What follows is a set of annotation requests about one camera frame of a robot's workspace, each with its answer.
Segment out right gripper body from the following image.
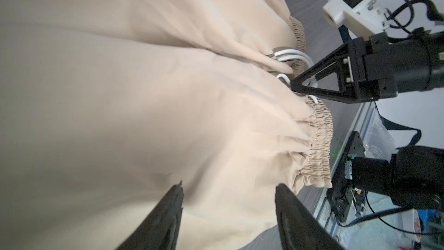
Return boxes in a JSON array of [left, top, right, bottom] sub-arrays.
[[360, 32, 397, 102]]

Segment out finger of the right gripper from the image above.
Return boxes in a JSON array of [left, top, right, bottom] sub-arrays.
[[290, 39, 364, 104]]

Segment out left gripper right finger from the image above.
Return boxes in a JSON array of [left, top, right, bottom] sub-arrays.
[[275, 184, 343, 250]]

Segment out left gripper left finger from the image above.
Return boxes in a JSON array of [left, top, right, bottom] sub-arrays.
[[117, 182, 184, 250]]

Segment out beige shorts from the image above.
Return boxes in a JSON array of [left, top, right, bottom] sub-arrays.
[[1, 0, 333, 250]]

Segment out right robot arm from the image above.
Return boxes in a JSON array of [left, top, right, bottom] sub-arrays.
[[291, 28, 444, 211]]

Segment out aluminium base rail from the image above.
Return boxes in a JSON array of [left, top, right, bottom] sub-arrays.
[[313, 103, 374, 236]]

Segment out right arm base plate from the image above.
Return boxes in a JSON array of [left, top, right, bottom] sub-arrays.
[[327, 131, 365, 224]]

